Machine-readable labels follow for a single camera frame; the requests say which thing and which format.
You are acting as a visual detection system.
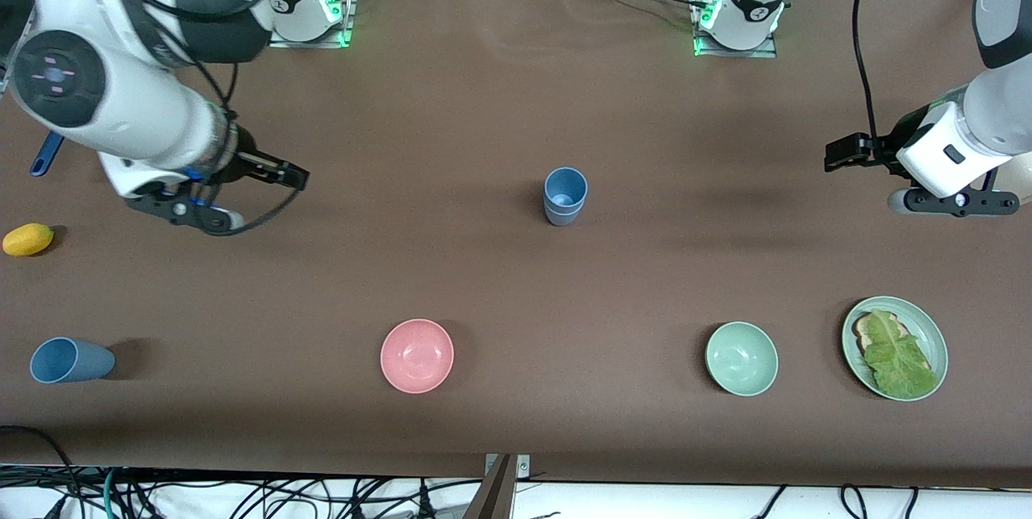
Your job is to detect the pale green plate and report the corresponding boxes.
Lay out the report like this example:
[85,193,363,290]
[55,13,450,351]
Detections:
[842,296,949,402]

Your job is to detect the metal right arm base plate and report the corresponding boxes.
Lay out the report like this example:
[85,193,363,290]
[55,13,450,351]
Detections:
[267,0,356,49]

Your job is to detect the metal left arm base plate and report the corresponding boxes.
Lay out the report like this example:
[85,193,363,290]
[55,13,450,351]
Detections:
[692,0,778,59]

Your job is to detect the pale green bowl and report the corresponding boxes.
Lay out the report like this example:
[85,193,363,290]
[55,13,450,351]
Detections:
[705,321,780,397]

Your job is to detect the toast slice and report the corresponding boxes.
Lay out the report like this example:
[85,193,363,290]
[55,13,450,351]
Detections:
[853,311,936,375]

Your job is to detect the dark stand leg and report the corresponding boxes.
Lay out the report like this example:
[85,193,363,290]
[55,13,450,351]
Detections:
[461,455,517,519]

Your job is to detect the yellow lemon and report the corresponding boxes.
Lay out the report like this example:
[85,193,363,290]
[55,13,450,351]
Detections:
[2,222,56,257]

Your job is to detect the steel saucepan blue handle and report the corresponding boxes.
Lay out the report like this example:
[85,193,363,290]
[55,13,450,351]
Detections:
[30,131,65,178]

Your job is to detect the black floor cable loop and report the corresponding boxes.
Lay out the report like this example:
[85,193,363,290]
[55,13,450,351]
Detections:
[0,425,78,519]

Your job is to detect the metal table edge bracket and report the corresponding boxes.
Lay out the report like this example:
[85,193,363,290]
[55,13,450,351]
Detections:
[484,455,531,481]

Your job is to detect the green floor cable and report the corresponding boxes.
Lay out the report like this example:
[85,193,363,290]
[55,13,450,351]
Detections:
[102,467,123,519]

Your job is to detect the pink bowl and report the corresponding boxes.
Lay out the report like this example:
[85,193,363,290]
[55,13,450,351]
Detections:
[380,318,455,395]

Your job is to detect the green lettuce leaf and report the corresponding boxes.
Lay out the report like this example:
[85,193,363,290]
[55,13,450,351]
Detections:
[863,309,940,399]

